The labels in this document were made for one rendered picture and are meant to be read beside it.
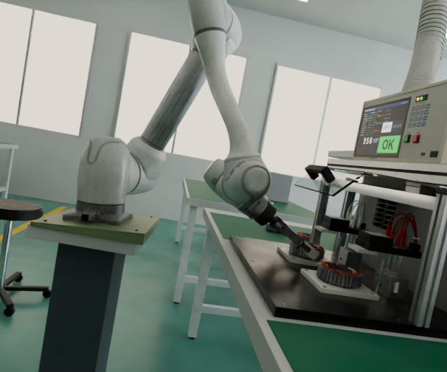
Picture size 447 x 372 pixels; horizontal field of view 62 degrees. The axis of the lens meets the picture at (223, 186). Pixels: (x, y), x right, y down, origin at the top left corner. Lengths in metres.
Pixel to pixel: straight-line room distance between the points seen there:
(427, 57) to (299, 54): 3.73
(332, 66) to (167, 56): 2.52
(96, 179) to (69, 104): 4.66
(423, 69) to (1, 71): 5.29
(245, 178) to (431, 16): 2.01
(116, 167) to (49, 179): 4.72
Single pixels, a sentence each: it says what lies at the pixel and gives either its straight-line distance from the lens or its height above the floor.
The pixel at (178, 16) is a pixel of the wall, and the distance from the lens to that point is 5.94.
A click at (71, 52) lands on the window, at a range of 5.97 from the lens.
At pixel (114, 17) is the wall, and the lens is 5.99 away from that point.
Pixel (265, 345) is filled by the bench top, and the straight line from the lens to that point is 0.69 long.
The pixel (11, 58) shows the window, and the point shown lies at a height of 1.88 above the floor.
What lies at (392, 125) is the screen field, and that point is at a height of 1.22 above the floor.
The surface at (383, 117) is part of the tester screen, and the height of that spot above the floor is 1.25.
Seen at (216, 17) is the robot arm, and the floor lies 1.45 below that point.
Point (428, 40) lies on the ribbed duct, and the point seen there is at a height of 1.94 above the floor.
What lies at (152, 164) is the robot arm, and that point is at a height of 0.97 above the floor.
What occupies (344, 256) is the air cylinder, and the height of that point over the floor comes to 0.80.
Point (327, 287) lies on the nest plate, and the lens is 0.95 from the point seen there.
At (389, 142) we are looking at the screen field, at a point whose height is 1.17.
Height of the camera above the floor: 1.04
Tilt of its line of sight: 4 degrees down
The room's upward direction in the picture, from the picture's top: 11 degrees clockwise
